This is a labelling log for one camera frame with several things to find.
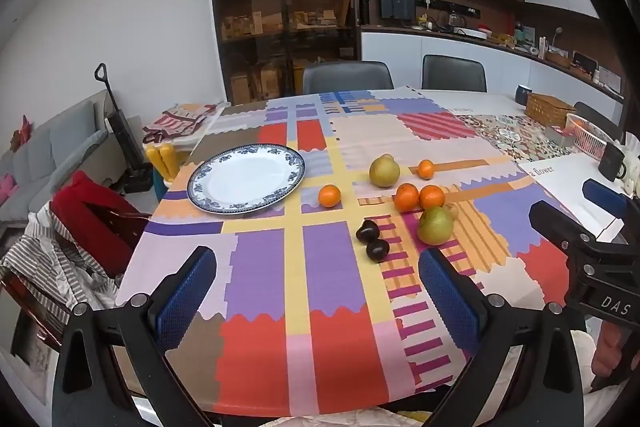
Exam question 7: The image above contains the small tan round fruit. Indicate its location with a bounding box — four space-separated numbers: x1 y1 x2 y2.
445 204 459 220

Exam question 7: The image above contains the green pear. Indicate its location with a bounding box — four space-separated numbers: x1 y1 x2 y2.
416 207 454 246

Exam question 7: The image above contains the dark plum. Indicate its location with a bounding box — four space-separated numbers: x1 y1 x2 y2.
366 239 390 263
356 219 380 244

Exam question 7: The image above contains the small mandarin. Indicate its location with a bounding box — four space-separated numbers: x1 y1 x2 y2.
416 159 435 180

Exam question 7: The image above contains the large orange mandarin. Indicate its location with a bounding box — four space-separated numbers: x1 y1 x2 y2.
393 183 420 213

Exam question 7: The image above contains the yellow brown pear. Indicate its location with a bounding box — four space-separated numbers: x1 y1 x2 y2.
369 154 400 188

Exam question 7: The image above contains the black mug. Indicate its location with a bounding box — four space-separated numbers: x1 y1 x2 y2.
598 143 627 182

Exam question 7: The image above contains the white paper mat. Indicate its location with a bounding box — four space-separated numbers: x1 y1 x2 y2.
518 152 623 242

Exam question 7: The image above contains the floral tile pattern mat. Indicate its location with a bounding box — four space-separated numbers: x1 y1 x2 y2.
458 115 579 164

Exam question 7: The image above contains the wicker basket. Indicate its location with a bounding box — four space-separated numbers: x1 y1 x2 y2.
525 92 576 128

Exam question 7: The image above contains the striped grey white cloth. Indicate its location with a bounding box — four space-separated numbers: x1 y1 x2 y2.
1 202 120 310

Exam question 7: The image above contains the dark blue mug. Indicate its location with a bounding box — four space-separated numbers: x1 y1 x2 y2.
514 84 532 106

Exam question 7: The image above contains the red garment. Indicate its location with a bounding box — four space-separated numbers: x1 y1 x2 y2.
51 170 150 279

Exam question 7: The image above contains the grey chair right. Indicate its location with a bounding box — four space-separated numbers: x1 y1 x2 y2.
422 54 487 92

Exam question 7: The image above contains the grey chair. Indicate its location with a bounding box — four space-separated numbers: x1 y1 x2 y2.
303 61 394 94
422 54 487 92

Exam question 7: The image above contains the colourful patchwork tablecloth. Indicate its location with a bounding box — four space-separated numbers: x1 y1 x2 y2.
118 88 568 417

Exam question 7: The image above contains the black upright vacuum cleaner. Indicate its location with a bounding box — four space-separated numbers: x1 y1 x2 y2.
93 63 153 194

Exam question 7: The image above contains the pink plush toy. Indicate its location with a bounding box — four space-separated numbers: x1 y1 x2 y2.
0 173 18 206

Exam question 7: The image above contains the grey sofa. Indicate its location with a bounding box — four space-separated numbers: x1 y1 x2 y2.
0 91 127 228

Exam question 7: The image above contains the blue white porcelain plate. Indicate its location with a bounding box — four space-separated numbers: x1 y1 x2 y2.
186 144 306 216

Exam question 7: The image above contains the grey chair left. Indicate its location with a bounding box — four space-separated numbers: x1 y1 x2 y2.
303 61 394 94

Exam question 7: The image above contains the striped folded cloth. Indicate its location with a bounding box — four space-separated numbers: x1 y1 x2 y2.
142 104 218 144

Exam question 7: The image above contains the black thermos bottle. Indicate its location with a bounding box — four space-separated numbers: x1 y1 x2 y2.
358 0 370 26

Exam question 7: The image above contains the pink wire basket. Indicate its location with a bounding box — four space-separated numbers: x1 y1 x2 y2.
565 113 623 160

